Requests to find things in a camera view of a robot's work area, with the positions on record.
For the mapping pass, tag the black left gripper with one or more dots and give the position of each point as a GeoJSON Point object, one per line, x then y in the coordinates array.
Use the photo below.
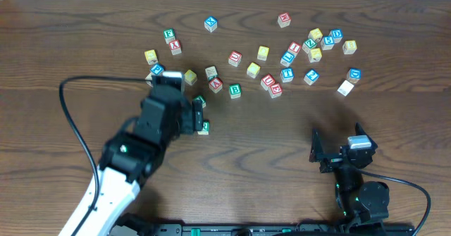
{"type": "Point", "coordinates": [196, 115]}

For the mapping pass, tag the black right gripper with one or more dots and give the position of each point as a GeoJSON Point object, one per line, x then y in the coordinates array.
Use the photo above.
{"type": "Point", "coordinates": [333, 160]}

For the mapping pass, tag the green R block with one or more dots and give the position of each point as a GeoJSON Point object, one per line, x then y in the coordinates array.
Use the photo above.
{"type": "Point", "coordinates": [205, 128]}

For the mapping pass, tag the green B block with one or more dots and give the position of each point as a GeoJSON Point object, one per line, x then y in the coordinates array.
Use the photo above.
{"type": "Point", "coordinates": [235, 91]}

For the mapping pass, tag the yellow block with O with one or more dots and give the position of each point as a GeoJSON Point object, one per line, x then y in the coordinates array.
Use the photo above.
{"type": "Point", "coordinates": [190, 77]}

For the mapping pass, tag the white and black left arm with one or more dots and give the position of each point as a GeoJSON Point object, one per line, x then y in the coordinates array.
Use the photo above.
{"type": "Point", "coordinates": [133, 154]}

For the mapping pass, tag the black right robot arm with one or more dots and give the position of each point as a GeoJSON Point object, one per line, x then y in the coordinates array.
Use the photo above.
{"type": "Point", "coordinates": [363, 203]}

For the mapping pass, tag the green N block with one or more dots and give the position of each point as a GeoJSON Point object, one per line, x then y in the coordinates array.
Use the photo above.
{"type": "Point", "coordinates": [201, 99]}

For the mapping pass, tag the red A block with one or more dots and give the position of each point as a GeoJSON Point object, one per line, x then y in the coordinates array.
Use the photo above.
{"type": "Point", "coordinates": [215, 85]}

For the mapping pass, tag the beige block with green side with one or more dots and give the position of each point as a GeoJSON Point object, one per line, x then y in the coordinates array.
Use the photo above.
{"type": "Point", "coordinates": [211, 73]}

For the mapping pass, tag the plain white block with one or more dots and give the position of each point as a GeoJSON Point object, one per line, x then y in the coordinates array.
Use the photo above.
{"type": "Point", "coordinates": [345, 88]}

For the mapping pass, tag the blue P block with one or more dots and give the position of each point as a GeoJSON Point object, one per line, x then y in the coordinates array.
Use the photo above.
{"type": "Point", "coordinates": [157, 69]}

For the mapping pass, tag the beige block red side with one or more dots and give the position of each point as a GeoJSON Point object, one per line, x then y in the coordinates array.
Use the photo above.
{"type": "Point", "coordinates": [149, 79]}

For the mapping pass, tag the red U block upper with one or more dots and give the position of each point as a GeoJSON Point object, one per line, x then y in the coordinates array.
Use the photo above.
{"type": "Point", "coordinates": [235, 58]}

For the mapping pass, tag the red Y block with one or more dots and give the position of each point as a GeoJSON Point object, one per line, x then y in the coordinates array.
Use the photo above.
{"type": "Point", "coordinates": [175, 47]}

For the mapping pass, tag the yellow block lower middle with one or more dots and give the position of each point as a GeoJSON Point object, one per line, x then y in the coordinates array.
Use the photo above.
{"type": "Point", "coordinates": [253, 70]}

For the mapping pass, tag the yellow block far left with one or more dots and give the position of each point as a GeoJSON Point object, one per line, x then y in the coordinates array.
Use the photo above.
{"type": "Point", "coordinates": [151, 57]}

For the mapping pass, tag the blue D block lower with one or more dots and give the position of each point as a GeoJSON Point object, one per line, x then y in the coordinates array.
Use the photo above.
{"type": "Point", "coordinates": [354, 75]}

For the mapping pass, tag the blue d block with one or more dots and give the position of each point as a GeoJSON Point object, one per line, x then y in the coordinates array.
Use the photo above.
{"type": "Point", "coordinates": [354, 75]}
{"type": "Point", "coordinates": [336, 35]}

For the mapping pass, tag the blue 2 block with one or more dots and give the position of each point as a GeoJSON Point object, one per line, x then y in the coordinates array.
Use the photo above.
{"type": "Point", "coordinates": [311, 77]}

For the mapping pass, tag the green F block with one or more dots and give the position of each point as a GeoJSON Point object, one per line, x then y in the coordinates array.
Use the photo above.
{"type": "Point", "coordinates": [169, 35]}

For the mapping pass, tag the red E block lower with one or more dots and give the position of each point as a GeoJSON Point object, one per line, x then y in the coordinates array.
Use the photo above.
{"type": "Point", "coordinates": [275, 90]}

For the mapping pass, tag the red e block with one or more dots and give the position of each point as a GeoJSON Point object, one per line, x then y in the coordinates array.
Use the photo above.
{"type": "Point", "coordinates": [284, 19]}
{"type": "Point", "coordinates": [275, 90]}

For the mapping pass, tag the blue X block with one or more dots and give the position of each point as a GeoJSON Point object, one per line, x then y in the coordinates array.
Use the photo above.
{"type": "Point", "coordinates": [211, 23]}

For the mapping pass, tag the yellow block upper middle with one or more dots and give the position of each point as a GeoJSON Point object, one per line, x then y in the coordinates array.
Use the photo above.
{"type": "Point", "coordinates": [262, 53]}

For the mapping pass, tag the blue T block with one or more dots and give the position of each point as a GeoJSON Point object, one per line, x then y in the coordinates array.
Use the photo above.
{"type": "Point", "coordinates": [287, 75]}

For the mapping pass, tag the yellow block below Z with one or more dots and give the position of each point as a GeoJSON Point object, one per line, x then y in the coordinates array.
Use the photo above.
{"type": "Point", "coordinates": [314, 55]}

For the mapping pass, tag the yellow 8 block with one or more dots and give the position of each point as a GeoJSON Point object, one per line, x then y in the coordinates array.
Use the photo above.
{"type": "Point", "coordinates": [349, 47]}

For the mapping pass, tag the blue L block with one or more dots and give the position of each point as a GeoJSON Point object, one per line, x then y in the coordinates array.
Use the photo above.
{"type": "Point", "coordinates": [287, 59]}

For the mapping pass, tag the blue 5 block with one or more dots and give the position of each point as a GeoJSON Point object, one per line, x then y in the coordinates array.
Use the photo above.
{"type": "Point", "coordinates": [327, 43]}

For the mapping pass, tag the green Z block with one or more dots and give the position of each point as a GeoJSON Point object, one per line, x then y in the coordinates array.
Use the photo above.
{"type": "Point", "coordinates": [308, 45]}

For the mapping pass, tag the red I block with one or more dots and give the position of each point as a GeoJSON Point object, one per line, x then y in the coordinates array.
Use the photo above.
{"type": "Point", "coordinates": [294, 48]}

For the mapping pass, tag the blue D block upper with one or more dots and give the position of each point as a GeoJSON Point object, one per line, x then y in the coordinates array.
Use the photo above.
{"type": "Point", "coordinates": [336, 35]}

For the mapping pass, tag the yellow block top right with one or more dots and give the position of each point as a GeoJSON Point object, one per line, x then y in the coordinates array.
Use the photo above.
{"type": "Point", "coordinates": [315, 35]}

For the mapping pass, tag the red E block top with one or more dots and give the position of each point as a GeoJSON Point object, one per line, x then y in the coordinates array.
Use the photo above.
{"type": "Point", "coordinates": [284, 19]}

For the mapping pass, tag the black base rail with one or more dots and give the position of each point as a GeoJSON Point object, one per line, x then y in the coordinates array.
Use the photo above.
{"type": "Point", "coordinates": [223, 230]}

